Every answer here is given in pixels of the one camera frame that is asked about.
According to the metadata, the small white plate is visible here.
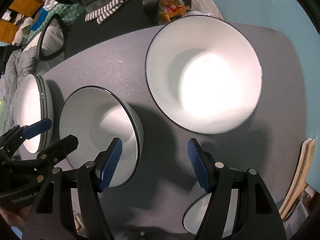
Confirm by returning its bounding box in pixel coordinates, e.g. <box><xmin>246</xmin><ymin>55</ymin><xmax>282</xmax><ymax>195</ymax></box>
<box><xmin>14</xmin><ymin>74</ymin><xmax>54</xmax><ymax>154</ymax></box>

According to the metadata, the grey duvet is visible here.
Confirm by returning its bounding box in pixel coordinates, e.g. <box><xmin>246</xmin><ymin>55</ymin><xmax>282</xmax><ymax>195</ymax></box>
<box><xmin>1</xmin><ymin>34</ymin><xmax>52</xmax><ymax>134</ymax></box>

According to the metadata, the orange wooden wardrobe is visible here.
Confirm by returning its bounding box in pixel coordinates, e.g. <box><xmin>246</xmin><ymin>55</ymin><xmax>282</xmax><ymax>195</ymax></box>
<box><xmin>1</xmin><ymin>0</ymin><xmax>44</xmax><ymax>44</ymax></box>

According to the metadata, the black office chair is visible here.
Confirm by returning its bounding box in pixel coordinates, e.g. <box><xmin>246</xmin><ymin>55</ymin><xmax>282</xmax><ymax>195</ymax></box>
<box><xmin>37</xmin><ymin>0</ymin><xmax>163</xmax><ymax>62</ymax></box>

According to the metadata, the white bowl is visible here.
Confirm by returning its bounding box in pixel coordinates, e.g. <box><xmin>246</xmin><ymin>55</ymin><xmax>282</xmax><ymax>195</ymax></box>
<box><xmin>59</xmin><ymin>86</ymin><xmax>144</xmax><ymax>187</ymax></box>
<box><xmin>182</xmin><ymin>182</ymin><xmax>239</xmax><ymax>239</ymax></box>
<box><xmin>145</xmin><ymin>15</ymin><xmax>263</xmax><ymax>134</ymax></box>

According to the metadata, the person left hand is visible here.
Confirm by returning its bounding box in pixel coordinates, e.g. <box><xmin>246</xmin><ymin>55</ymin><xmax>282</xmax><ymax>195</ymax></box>
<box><xmin>1</xmin><ymin>205</ymin><xmax>32</xmax><ymax>231</ymax></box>

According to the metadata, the wooden board beside table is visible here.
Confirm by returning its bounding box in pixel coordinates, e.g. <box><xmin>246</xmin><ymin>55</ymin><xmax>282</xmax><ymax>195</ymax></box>
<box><xmin>279</xmin><ymin>138</ymin><xmax>316</xmax><ymax>221</ymax></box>

